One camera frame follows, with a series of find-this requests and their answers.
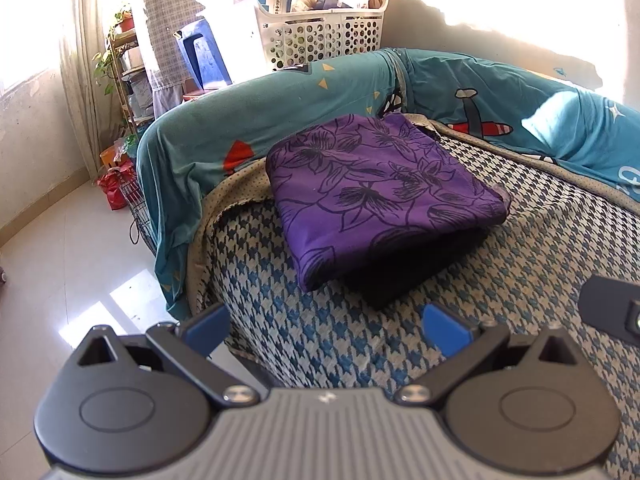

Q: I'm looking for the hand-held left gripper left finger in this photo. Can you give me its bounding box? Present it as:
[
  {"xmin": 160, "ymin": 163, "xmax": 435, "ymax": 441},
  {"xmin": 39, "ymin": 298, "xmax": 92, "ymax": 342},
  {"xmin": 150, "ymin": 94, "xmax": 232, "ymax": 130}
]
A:
[{"xmin": 75, "ymin": 303, "xmax": 260, "ymax": 407}]

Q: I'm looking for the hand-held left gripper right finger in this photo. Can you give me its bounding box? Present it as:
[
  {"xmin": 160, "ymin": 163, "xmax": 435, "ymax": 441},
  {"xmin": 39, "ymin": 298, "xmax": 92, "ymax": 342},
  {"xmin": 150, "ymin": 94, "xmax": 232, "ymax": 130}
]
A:
[{"xmin": 395, "ymin": 303, "xmax": 578, "ymax": 406}]

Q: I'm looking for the purple floral sweater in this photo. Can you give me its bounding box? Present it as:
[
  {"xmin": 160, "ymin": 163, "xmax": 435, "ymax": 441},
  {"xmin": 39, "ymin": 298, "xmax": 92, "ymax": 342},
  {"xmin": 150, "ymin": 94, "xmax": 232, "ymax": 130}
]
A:
[{"xmin": 265, "ymin": 112, "xmax": 511, "ymax": 293}]

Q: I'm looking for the black garment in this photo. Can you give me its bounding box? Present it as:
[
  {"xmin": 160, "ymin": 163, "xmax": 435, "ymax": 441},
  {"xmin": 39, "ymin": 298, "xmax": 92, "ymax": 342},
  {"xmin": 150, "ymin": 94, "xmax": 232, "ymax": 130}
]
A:
[{"xmin": 345, "ymin": 225, "xmax": 488, "ymax": 311}]

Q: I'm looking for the houndstooth mattress cover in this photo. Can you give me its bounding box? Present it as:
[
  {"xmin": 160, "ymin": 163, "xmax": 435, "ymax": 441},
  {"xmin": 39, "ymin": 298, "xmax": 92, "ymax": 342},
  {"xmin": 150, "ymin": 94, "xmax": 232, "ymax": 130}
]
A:
[{"xmin": 187, "ymin": 115, "xmax": 640, "ymax": 480}]

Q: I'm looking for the red plastic bag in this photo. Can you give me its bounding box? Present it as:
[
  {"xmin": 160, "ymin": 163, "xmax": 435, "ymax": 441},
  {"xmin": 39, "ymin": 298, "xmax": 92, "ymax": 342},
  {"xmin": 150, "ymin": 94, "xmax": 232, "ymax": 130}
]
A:
[{"xmin": 96, "ymin": 160, "xmax": 138, "ymax": 212}]

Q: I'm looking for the blue airplane print bed sheet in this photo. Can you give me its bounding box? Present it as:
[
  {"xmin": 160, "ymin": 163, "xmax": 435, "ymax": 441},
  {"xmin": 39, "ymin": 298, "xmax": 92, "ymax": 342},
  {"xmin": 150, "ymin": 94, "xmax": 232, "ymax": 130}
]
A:
[{"xmin": 136, "ymin": 47, "xmax": 640, "ymax": 321}]

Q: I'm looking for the wooden shelf rack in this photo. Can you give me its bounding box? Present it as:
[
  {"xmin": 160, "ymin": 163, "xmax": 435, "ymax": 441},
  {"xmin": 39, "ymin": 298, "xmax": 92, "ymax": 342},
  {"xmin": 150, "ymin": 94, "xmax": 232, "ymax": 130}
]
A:
[{"xmin": 107, "ymin": 27, "xmax": 157, "ymax": 138}]

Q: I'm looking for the blue plastic stool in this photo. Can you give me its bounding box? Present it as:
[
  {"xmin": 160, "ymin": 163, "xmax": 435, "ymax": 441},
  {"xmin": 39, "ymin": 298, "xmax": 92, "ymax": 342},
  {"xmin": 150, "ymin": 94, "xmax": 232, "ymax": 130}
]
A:
[{"xmin": 174, "ymin": 20, "xmax": 234, "ymax": 93}]

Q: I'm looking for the hanging checkered cloth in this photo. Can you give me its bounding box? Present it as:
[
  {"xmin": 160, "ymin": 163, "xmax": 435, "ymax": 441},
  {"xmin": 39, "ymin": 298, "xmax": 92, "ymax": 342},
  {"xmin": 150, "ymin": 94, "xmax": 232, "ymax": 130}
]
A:
[{"xmin": 136, "ymin": 0, "xmax": 203, "ymax": 121}]

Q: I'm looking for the pale window curtain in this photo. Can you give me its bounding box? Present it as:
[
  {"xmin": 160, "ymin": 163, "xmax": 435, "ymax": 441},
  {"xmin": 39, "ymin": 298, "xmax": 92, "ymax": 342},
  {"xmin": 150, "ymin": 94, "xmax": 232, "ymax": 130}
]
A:
[{"xmin": 59, "ymin": 0, "xmax": 111, "ymax": 173}]

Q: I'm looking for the white perforated laundry basket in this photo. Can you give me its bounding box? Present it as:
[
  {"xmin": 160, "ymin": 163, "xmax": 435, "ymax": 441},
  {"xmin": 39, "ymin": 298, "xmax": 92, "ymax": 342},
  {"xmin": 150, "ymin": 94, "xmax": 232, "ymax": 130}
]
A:
[{"xmin": 255, "ymin": 0, "xmax": 391, "ymax": 72}]

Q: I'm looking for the black wire rack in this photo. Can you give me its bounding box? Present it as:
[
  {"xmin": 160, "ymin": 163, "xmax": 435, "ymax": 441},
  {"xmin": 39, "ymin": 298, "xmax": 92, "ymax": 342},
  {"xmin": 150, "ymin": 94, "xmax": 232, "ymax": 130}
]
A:
[{"xmin": 120, "ymin": 180, "xmax": 162, "ymax": 257}]

